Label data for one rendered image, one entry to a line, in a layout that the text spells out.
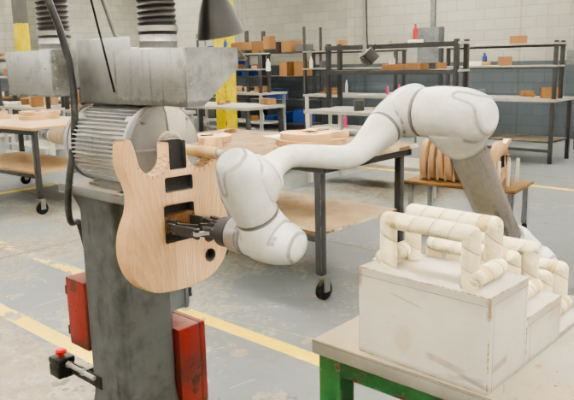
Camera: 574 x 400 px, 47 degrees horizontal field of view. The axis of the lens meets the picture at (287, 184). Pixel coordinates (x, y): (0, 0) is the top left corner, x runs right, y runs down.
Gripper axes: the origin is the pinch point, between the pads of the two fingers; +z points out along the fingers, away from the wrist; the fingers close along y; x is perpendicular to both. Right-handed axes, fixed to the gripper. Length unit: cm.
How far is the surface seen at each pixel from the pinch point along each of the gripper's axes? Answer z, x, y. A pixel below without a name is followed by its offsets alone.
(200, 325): 32, -46, 31
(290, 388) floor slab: 56, -105, 104
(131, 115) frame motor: 25.1, 27.2, 3.7
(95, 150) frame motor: 38.9, 16.6, -0.2
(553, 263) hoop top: -85, -4, 33
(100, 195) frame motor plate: 36.9, 3.4, -0.8
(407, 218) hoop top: -73, 12, -7
